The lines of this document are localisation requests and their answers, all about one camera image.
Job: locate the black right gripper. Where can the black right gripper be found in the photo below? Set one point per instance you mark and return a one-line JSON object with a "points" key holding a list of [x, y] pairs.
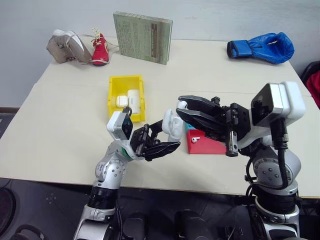
{"points": [[240, 120]]}

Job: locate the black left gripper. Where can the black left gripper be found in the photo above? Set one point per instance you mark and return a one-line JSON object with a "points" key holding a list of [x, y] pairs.
{"points": [[142, 140]]}

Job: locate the white earbud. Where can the white earbud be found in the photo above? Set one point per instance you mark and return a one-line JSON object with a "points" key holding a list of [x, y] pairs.
{"points": [[181, 104], [195, 139]]}

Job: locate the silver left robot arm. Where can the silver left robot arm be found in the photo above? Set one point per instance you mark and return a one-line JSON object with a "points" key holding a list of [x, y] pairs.
{"points": [[111, 172]]}

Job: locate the tall white earbud case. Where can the tall white earbud case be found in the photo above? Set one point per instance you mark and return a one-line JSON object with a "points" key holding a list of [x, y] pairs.
{"points": [[133, 98]]}

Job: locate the small white earbud case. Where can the small white earbud case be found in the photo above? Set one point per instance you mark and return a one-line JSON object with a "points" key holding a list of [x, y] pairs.
{"points": [[121, 101]]}

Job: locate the yellow plastic bin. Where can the yellow plastic bin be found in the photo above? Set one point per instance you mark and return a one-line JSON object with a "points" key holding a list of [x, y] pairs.
{"points": [[125, 82]]}

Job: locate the small blue plastic block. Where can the small blue plastic block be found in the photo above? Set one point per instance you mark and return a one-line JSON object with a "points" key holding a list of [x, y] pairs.
{"points": [[188, 126]]}

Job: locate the red plastic tray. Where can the red plastic tray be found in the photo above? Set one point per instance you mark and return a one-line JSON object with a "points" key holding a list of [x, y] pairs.
{"points": [[202, 147]]}

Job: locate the blue boxing glove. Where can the blue boxing glove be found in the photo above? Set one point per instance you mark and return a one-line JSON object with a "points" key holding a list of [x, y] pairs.
{"points": [[270, 47]]}

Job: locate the dark rounded shape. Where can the dark rounded shape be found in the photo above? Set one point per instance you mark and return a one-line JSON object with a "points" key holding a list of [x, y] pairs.
{"points": [[192, 225], [135, 227]]}

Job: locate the green book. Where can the green book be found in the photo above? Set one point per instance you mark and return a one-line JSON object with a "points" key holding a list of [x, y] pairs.
{"points": [[142, 37]]}

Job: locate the red shoe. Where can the red shoe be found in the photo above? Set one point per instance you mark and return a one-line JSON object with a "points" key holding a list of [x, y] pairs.
{"points": [[100, 51]]}

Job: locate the red cloth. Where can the red cloth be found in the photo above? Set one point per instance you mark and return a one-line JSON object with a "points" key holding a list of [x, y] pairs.
{"points": [[314, 87]]}

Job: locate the black chair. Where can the black chair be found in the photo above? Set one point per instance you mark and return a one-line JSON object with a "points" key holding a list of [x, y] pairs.
{"points": [[308, 70]]}

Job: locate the beige shoe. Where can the beige shoe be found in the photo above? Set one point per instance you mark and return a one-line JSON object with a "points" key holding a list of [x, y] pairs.
{"points": [[65, 47]]}

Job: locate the black round object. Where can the black round object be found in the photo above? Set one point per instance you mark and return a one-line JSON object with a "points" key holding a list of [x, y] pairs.
{"points": [[6, 206]]}

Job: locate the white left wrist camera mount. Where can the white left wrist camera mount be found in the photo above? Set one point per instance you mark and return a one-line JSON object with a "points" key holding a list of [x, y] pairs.
{"points": [[115, 126]]}

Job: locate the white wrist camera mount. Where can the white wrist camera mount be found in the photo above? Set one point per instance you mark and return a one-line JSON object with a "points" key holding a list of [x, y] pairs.
{"points": [[115, 126], [285, 100]]}

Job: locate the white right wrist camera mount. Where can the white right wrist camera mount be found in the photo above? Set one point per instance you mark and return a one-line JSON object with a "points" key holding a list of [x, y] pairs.
{"points": [[285, 100]]}

